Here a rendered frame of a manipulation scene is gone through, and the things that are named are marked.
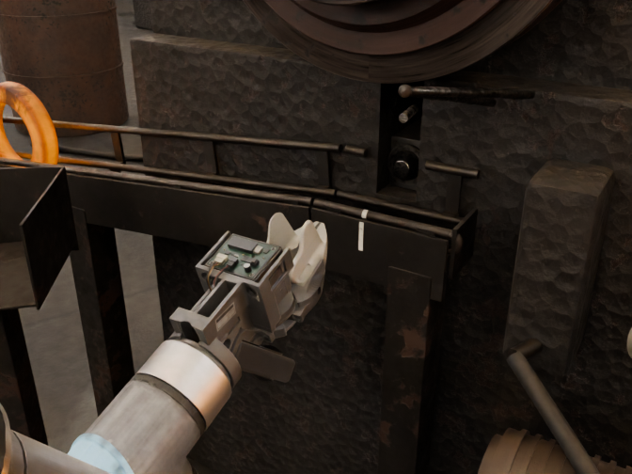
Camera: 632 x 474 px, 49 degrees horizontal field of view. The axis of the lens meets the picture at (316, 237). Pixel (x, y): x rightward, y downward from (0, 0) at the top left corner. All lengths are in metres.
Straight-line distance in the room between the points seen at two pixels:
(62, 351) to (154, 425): 1.42
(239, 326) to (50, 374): 1.29
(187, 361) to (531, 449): 0.41
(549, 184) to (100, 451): 0.52
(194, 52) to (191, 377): 0.63
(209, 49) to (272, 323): 0.55
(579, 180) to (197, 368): 0.45
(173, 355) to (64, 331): 1.47
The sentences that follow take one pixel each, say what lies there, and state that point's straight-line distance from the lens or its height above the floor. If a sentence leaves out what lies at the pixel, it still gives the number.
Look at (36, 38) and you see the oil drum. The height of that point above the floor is 0.49.
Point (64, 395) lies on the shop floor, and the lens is 1.81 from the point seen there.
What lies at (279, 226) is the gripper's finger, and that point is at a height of 0.78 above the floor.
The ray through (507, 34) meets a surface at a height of 0.95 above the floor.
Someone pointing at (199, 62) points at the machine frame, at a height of 0.85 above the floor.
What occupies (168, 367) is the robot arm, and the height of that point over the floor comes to 0.73.
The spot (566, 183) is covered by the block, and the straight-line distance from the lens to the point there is 0.78.
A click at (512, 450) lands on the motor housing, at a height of 0.53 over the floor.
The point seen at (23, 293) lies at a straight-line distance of 0.99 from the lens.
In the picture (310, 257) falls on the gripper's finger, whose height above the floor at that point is 0.75.
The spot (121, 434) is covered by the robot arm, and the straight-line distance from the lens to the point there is 0.56.
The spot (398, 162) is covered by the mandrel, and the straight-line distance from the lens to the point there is 0.96.
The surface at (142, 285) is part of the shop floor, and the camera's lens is 2.21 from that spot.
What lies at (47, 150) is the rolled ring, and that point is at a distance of 1.30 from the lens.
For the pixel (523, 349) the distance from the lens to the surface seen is 0.84.
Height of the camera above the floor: 1.07
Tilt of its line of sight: 26 degrees down
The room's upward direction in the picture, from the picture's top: straight up
